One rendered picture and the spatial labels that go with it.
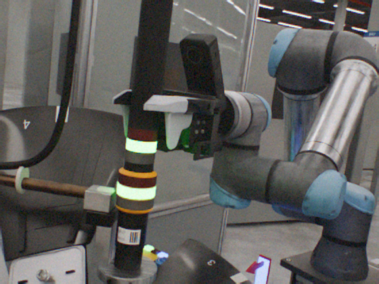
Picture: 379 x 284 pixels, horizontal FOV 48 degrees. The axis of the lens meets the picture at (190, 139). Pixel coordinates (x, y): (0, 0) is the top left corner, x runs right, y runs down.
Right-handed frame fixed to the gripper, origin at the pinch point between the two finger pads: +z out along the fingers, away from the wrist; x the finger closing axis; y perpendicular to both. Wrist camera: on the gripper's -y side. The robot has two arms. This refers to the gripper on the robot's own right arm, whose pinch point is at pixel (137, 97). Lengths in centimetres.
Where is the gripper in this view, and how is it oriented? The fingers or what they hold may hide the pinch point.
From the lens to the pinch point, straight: 46.5
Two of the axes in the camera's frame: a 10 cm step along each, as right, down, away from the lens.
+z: -4.9, 0.6, -8.7
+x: -8.6, -1.8, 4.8
